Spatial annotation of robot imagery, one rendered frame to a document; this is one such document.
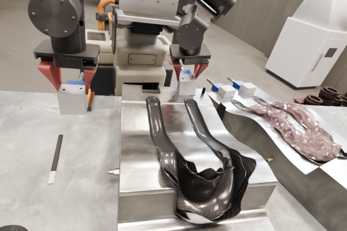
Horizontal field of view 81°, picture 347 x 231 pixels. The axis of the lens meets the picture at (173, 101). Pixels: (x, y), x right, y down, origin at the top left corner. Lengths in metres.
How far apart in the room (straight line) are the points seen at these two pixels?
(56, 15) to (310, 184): 0.57
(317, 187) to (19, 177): 0.61
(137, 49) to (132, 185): 0.67
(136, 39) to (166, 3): 0.20
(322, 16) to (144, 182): 3.32
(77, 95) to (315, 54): 3.20
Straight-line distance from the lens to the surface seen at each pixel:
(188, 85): 0.59
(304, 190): 0.58
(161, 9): 0.85
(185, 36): 0.44
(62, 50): 0.41
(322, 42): 3.37
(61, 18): 0.32
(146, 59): 0.93
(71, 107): 0.47
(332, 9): 3.45
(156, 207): 0.35
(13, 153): 0.58
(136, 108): 0.53
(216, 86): 0.76
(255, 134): 0.61
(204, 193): 0.37
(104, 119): 0.63
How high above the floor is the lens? 1.20
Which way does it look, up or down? 33 degrees down
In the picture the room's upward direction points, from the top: 12 degrees clockwise
